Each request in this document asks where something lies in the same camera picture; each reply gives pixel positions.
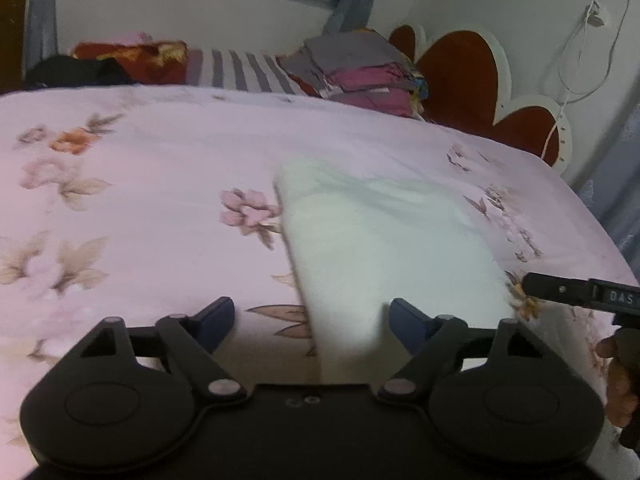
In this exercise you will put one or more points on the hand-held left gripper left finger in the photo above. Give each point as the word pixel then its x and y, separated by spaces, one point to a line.
pixel 217 322

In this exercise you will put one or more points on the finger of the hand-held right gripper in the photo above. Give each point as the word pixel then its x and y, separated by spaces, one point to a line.
pixel 555 288

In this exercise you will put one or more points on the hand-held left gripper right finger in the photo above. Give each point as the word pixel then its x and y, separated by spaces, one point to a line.
pixel 407 322

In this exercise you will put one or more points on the white small garment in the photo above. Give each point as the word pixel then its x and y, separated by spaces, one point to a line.
pixel 370 250

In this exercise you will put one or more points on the person's right hand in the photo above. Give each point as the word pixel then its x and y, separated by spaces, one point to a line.
pixel 620 395

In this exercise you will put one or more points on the grey lace curtain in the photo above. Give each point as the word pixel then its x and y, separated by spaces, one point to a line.
pixel 615 185

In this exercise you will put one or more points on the pink floral bed sheet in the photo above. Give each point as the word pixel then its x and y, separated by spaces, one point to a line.
pixel 150 160

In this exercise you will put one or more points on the red heart-shaped headboard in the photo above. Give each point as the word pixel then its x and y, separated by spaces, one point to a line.
pixel 460 85

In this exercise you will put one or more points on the grey striped pillow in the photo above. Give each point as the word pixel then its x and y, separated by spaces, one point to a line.
pixel 240 72

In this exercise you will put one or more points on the red floral blanket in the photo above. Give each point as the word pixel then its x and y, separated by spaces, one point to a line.
pixel 135 60

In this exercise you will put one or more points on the grey folded garment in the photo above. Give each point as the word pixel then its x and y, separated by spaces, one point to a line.
pixel 350 52

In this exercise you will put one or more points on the black cloth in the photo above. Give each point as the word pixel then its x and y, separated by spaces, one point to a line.
pixel 75 71

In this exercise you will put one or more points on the small pink cloth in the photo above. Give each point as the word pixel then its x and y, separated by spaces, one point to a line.
pixel 135 38

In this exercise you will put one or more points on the grey window curtain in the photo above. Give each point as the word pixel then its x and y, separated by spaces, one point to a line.
pixel 360 0
pixel 40 20

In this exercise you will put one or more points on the brown wooden door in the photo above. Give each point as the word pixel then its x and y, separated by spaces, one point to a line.
pixel 11 55

